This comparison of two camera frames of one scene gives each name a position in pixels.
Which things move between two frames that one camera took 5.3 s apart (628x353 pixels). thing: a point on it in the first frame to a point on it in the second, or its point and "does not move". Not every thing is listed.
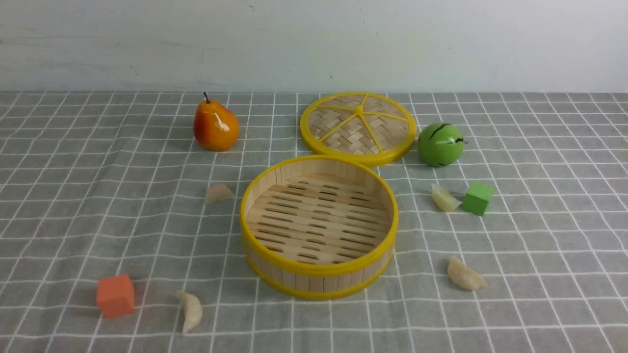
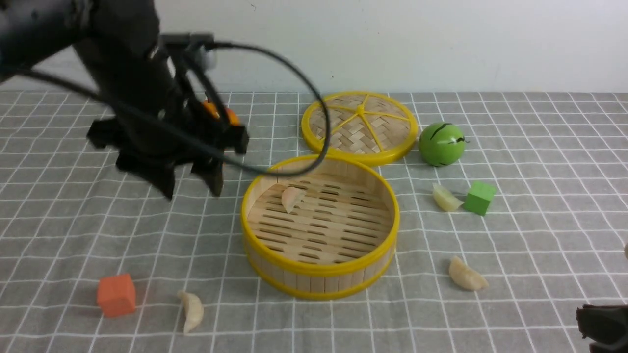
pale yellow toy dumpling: [443, 199] does not move
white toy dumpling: [193, 311] does not move
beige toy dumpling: [464, 276] does not move
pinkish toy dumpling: [219, 192] to [291, 196]
